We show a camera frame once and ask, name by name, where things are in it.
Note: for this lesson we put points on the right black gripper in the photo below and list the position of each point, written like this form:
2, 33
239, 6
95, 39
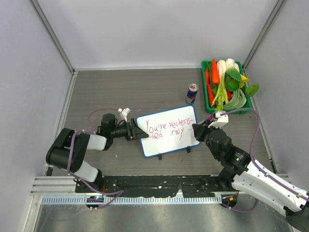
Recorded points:
199, 129

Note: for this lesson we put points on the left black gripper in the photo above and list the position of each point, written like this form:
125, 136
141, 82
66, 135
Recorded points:
133, 132

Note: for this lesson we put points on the blue framed whiteboard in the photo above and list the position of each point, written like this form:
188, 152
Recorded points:
170, 130

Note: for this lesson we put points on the magenta capped marker pen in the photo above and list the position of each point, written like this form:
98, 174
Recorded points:
209, 119

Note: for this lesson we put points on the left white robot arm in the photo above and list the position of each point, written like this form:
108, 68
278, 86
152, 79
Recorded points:
69, 148

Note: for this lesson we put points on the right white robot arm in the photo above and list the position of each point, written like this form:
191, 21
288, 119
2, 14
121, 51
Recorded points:
245, 174

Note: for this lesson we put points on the blue silver energy drink can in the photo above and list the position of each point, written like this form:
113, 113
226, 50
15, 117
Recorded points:
191, 93

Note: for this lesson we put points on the small orange toy carrot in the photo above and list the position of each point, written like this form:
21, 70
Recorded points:
209, 89

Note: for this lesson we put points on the pale green toy beans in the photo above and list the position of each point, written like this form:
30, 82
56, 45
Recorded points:
238, 101

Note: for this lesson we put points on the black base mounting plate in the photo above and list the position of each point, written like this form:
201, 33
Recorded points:
163, 186

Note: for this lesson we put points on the large orange toy carrot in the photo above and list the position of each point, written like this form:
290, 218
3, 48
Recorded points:
215, 76

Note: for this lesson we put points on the green toy leafy vegetable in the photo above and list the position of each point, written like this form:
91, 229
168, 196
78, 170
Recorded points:
234, 81

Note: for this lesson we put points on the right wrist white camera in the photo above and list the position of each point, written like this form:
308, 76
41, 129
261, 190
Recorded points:
219, 119

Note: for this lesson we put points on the wrist white camera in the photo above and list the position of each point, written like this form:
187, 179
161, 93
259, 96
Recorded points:
124, 113
219, 119

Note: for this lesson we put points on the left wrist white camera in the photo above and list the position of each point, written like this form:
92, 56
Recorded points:
124, 113

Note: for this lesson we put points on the white slotted cable duct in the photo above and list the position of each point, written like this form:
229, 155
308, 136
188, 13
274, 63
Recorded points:
96, 200

